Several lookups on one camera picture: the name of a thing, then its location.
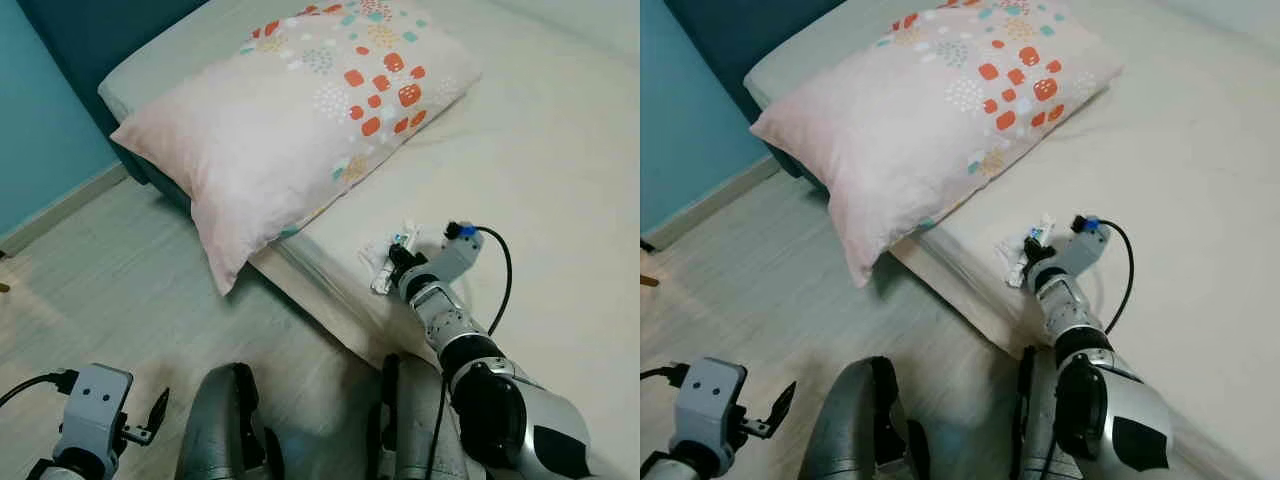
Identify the white wrapper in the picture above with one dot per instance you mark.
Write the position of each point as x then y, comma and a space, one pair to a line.
380, 270
1012, 265

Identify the pink patterned pillow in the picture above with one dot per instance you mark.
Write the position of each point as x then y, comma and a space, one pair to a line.
280, 130
920, 120

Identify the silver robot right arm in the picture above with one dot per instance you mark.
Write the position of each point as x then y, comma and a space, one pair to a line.
1130, 420
540, 430

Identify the silver robot left leg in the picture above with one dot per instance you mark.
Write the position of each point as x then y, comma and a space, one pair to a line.
225, 420
860, 420

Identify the silver robot leg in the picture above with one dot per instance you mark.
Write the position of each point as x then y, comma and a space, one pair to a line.
1035, 420
225, 420
400, 420
860, 420

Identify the silver robot right leg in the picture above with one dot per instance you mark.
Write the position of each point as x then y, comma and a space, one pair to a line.
400, 420
1035, 420

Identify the cream sheeted bed mattress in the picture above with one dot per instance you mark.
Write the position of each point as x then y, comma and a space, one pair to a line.
1190, 150
540, 150

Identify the white skirting board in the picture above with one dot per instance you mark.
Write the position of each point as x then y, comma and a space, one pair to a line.
60, 212
710, 200

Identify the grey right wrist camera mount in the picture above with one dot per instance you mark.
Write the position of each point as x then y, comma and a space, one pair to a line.
1085, 250
455, 255

